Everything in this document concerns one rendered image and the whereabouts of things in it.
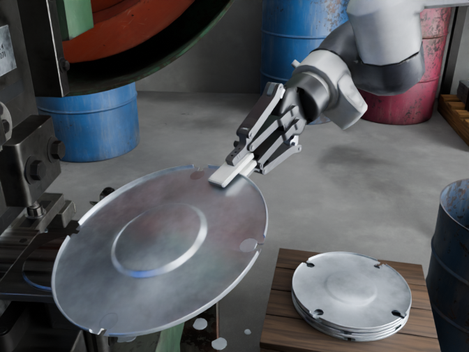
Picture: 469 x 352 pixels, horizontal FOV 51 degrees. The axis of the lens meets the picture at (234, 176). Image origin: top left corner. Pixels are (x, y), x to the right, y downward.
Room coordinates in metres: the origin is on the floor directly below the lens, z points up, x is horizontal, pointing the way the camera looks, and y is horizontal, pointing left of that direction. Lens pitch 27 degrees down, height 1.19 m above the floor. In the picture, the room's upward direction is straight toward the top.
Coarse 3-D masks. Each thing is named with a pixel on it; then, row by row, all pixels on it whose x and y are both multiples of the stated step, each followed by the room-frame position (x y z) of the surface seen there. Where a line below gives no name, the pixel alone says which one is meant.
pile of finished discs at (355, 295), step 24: (312, 264) 1.08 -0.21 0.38; (336, 264) 1.07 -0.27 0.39; (360, 264) 1.07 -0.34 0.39; (312, 288) 0.97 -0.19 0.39; (336, 288) 0.96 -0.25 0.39; (360, 288) 0.96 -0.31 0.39; (384, 288) 0.97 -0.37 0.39; (408, 288) 0.97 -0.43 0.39; (312, 312) 0.89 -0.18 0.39; (336, 312) 0.89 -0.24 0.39; (360, 312) 0.89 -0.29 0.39; (384, 312) 0.89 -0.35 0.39; (408, 312) 0.90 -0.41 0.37; (336, 336) 0.84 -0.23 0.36; (360, 336) 0.83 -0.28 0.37; (384, 336) 0.84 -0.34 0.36
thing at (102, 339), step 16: (32, 240) 0.60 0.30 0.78; (48, 240) 0.60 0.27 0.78; (32, 256) 0.56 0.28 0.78; (48, 256) 0.56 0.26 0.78; (16, 272) 0.53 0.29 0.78; (32, 272) 0.52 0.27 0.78; (48, 272) 0.52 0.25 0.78; (0, 288) 0.50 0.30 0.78; (16, 288) 0.50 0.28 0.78; (32, 288) 0.50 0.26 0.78; (48, 288) 0.49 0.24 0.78; (48, 304) 0.50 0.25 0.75; (48, 320) 0.51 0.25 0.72; (64, 320) 0.50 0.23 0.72; (96, 336) 0.50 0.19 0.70
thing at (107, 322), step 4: (104, 316) 0.43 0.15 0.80; (108, 316) 0.42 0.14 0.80; (112, 316) 0.42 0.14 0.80; (116, 316) 0.42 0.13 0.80; (104, 320) 0.42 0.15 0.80; (108, 320) 0.42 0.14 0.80; (112, 320) 0.42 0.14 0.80; (116, 320) 0.42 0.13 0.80; (100, 324) 0.42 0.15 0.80; (104, 324) 0.41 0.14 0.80; (108, 324) 0.41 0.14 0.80; (112, 324) 0.41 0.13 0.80; (104, 328) 0.41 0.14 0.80; (108, 328) 0.41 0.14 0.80
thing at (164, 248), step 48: (144, 192) 0.64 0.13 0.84; (192, 192) 0.61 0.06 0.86; (240, 192) 0.58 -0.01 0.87; (96, 240) 0.56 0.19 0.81; (144, 240) 0.53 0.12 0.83; (192, 240) 0.51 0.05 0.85; (240, 240) 0.49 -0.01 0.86; (96, 288) 0.47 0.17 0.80; (144, 288) 0.45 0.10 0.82; (192, 288) 0.44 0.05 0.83
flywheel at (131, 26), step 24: (96, 0) 0.92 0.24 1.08; (120, 0) 0.92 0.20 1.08; (144, 0) 0.88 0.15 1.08; (168, 0) 0.87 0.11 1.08; (192, 0) 0.87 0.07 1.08; (96, 24) 0.88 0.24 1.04; (120, 24) 0.88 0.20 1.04; (144, 24) 0.88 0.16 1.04; (168, 24) 0.87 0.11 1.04; (72, 48) 0.89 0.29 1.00; (96, 48) 0.88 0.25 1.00; (120, 48) 0.88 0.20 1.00
